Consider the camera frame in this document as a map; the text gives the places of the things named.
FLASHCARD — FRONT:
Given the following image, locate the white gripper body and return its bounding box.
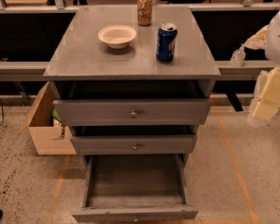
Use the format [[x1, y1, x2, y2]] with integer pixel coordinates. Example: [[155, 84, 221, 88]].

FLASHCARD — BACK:
[[260, 67, 280, 106]]

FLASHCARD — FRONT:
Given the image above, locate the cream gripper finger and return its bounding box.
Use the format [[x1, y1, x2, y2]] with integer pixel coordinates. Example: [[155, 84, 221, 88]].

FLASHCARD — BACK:
[[251, 100, 280, 121]]

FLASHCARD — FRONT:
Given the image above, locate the blue pepsi can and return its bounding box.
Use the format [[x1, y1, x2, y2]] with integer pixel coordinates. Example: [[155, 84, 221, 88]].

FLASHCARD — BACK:
[[156, 23, 177, 63]]

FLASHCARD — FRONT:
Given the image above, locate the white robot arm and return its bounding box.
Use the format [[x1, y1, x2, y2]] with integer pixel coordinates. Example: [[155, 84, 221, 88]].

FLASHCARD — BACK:
[[244, 10, 280, 127]]

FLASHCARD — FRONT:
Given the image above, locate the grey middle drawer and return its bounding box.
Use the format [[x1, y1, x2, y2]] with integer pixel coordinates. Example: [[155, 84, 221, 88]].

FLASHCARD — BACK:
[[71, 134, 197, 155]]

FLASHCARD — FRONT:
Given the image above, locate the grey drawer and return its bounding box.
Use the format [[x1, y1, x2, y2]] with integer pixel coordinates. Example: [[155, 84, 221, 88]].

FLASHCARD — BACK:
[[71, 134, 197, 155], [53, 99, 211, 126], [72, 154, 198, 222]]

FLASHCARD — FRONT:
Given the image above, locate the grey drawer cabinet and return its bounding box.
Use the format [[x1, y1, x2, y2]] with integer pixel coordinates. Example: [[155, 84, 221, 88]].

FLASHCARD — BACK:
[[43, 5, 222, 170]]

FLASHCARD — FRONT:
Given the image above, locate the grey bottom drawer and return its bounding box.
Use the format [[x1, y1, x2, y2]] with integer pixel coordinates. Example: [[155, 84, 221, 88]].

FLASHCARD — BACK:
[[72, 154, 198, 222]]

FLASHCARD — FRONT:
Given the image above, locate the gold patterned drink can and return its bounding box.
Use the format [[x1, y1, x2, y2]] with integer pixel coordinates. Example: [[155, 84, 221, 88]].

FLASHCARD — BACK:
[[137, 0, 152, 26]]

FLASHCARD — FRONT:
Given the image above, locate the grey top drawer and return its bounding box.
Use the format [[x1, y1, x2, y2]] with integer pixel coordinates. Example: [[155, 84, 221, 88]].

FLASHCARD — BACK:
[[53, 99, 211, 126]]

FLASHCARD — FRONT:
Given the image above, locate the white paper bowl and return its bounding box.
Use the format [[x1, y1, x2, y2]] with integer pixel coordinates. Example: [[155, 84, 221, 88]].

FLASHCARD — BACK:
[[98, 25, 137, 49]]

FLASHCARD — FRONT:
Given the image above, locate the cardboard box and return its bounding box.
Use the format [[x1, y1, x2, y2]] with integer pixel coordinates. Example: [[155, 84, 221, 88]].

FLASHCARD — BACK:
[[20, 82, 76, 155]]

